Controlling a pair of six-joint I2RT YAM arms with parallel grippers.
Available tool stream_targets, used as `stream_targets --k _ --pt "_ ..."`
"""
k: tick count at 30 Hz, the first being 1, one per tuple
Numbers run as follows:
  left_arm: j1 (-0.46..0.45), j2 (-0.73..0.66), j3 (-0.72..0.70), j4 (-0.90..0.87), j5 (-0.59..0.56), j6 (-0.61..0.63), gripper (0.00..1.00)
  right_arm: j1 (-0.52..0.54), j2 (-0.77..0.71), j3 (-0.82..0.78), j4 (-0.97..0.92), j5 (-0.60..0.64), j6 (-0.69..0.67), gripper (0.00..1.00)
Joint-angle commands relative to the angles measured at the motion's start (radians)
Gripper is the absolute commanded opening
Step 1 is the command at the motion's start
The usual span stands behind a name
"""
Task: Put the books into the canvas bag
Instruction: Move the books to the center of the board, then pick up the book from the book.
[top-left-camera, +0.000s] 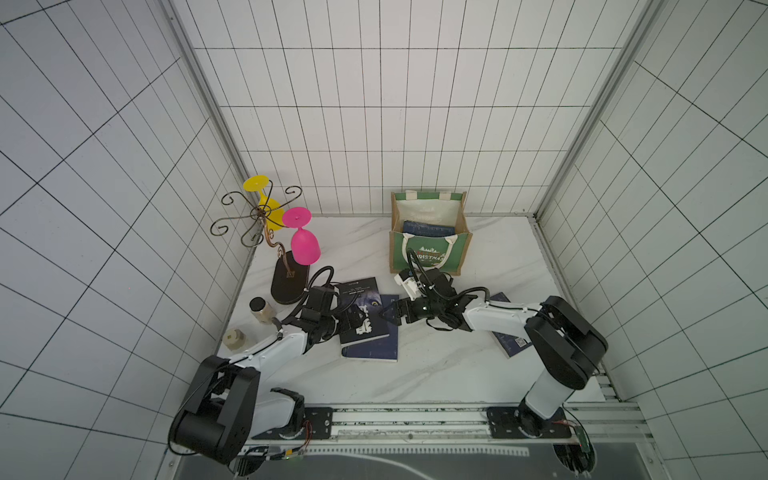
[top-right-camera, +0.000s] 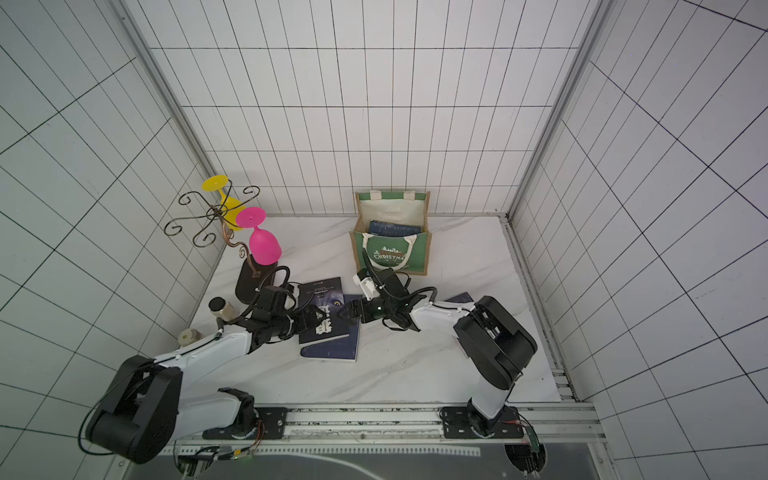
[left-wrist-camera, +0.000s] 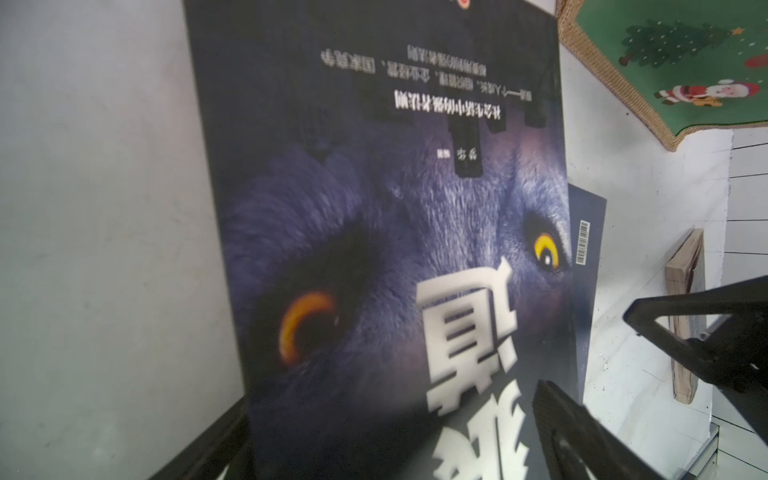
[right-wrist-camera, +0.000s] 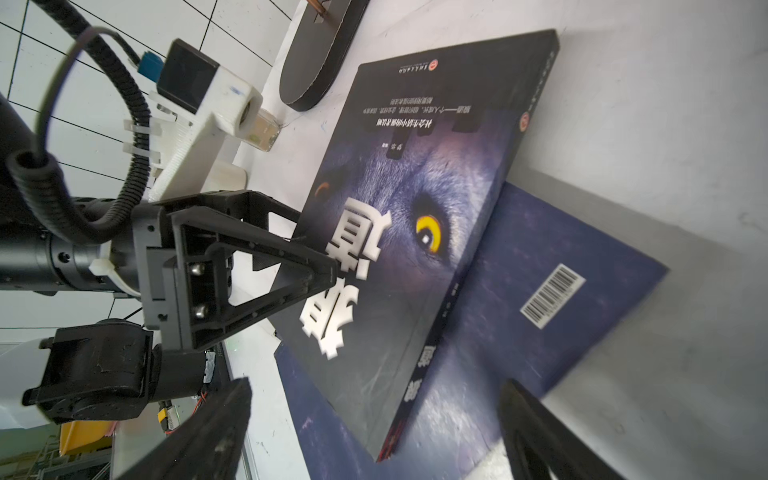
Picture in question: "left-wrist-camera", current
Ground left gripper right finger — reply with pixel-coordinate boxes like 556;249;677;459
532;380;661;480

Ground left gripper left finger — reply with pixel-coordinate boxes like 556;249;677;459
150;398;249;480

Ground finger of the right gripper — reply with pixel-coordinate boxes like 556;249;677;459
623;276;767;441

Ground green jute canvas bag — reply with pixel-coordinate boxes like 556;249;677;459
558;0;767;151

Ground black book white characters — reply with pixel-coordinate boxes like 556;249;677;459
184;1;578;479

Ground dark navy thin book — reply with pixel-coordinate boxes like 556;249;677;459
663;227;708;406

